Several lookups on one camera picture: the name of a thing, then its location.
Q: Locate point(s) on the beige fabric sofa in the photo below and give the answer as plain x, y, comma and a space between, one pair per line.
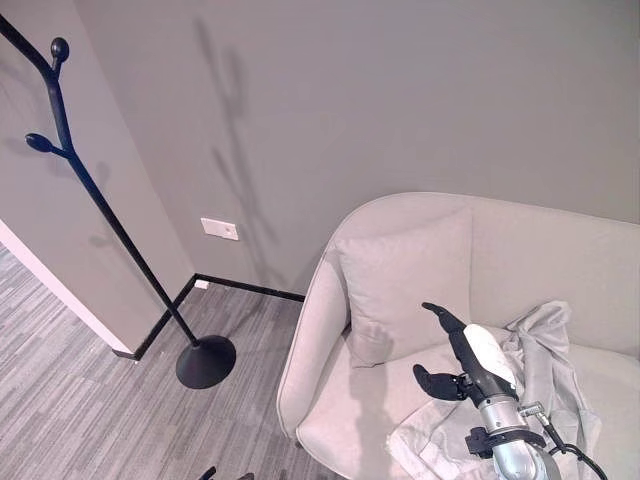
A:
400, 300

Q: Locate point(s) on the black coat rack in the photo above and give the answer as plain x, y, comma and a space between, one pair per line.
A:
95, 200

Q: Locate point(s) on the light grey garment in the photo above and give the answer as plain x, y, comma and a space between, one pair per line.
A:
540, 360

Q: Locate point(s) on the black skirting board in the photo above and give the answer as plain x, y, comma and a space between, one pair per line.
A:
220, 295

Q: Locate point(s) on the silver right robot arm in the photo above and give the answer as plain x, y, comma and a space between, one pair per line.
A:
520, 440

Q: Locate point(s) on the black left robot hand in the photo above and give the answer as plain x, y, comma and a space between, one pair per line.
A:
210, 474

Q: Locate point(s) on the beige square cushion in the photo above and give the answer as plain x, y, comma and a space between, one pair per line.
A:
405, 285

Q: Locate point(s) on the white wall socket plate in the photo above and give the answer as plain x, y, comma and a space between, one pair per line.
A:
219, 228

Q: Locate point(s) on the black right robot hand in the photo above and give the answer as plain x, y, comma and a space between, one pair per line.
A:
477, 360

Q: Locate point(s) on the small white floor socket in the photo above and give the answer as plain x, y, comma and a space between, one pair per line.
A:
201, 284

